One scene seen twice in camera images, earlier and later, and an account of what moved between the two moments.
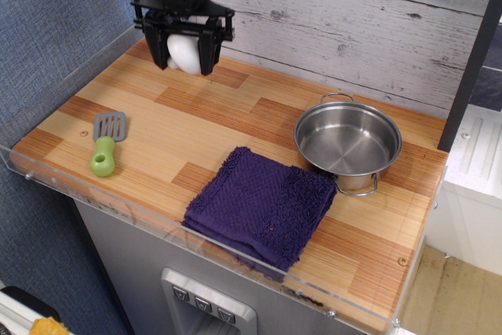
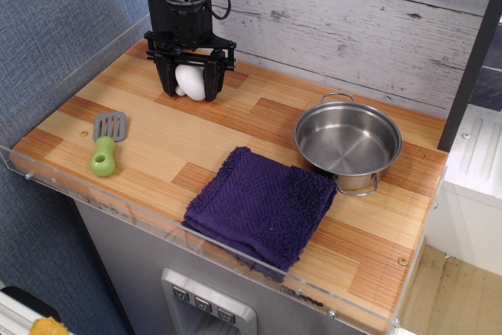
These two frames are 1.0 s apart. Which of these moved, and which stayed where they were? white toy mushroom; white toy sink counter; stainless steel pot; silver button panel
Moved: white toy mushroom
Stayed: stainless steel pot; white toy sink counter; silver button panel
